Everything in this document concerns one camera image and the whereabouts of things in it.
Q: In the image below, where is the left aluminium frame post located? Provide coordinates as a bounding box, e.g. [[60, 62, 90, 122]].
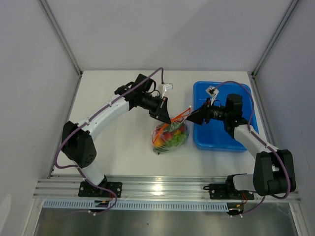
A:
[[36, 0, 83, 77]]

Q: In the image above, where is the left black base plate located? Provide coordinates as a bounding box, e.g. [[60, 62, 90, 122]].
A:
[[78, 181, 123, 198]]

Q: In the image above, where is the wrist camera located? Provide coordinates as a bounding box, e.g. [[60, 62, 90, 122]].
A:
[[206, 86, 219, 105], [160, 83, 174, 97]]

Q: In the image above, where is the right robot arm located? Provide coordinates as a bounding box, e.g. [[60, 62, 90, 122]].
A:
[[187, 94, 296, 199]]

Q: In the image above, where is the yellow orange mango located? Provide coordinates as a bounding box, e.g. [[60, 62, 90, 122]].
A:
[[154, 139, 165, 147]]

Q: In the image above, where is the white slotted cable duct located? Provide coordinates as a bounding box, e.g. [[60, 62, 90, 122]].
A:
[[43, 199, 229, 212]]

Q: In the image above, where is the red cherry bunch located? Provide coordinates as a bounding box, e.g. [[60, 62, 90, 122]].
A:
[[161, 122, 187, 140]]

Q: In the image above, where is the aluminium mounting rail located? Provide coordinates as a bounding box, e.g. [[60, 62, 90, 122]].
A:
[[33, 175, 302, 204]]

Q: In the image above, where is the blue plastic bin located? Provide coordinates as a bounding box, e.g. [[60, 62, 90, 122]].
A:
[[193, 81, 252, 152]]

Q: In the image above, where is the aluminium frame post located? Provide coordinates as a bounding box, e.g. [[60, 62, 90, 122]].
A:
[[251, 0, 302, 79], [36, 0, 83, 77]]

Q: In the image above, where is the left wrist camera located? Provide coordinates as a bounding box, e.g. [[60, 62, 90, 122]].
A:
[[160, 83, 174, 97]]

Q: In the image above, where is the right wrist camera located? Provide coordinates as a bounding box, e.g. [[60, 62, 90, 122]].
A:
[[206, 86, 219, 105]]

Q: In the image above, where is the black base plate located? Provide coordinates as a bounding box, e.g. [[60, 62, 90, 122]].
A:
[[78, 181, 123, 198], [204, 183, 254, 200]]

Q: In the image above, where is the clear zip bag orange zipper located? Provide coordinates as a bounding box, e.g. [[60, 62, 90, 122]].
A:
[[151, 106, 191, 155]]

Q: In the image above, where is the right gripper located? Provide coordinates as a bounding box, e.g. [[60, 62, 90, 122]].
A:
[[186, 97, 230, 125]]

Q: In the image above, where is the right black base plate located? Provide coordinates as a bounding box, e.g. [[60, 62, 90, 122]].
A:
[[204, 183, 254, 200]]

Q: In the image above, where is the right aluminium frame post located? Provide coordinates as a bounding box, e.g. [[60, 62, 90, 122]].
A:
[[251, 0, 302, 79]]

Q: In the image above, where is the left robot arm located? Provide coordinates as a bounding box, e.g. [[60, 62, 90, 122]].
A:
[[61, 74, 171, 197]]

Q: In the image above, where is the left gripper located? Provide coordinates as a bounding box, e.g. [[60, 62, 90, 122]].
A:
[[140, 93, 171, 124]]

